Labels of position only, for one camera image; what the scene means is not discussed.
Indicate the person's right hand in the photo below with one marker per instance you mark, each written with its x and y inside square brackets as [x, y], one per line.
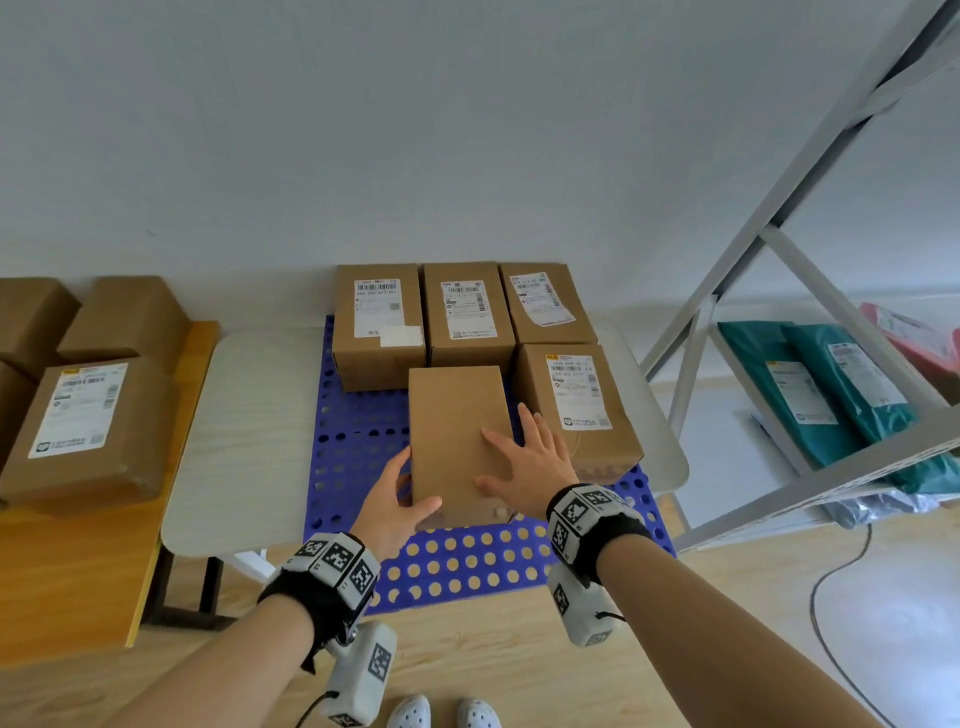
[540, 472]

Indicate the person's left hand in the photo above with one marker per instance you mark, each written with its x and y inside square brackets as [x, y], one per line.
[390, 517]

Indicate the cardboard box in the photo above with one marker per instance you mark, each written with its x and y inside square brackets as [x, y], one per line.
[435, 322]
[450, 420]
[622, 435]
[345, 360]
[577, 315]

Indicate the blue perforated plastic pallet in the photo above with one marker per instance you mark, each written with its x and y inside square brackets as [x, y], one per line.
[360, 420]

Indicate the pile of brown cardboard parcels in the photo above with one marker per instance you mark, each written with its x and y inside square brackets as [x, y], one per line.
[127, 315]

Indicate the person's right forearm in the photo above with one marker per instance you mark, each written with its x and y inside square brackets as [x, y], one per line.
[712, 645]

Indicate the person's left forearm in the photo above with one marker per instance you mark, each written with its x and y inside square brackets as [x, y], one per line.
[225, 675]

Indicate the person's left white shoe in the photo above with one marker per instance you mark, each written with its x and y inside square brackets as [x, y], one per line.
[409, 712]

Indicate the person's white shoe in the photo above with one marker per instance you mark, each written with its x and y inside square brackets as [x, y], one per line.
[409, 712]
[478, 715]

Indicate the person's right white shoe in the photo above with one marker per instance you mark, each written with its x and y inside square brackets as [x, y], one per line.
[478, 715]

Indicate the black wristband with marker tags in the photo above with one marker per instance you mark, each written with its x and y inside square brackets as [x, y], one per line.
[611, 532]
[307, 600]

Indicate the white low table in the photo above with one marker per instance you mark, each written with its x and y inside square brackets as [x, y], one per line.
[247, 450]

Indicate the grey metal shelf rack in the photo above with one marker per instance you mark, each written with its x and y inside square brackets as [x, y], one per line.
[757, 232]

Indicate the orange wooden table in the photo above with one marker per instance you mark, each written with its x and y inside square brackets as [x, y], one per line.
[67, 585]

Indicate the pink mailer bag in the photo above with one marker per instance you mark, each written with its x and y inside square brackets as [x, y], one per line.
[922, 352]

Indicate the white marker-tagged wrist camera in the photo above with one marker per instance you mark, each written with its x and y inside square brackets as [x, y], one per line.
[360, 675]
[585, 615]

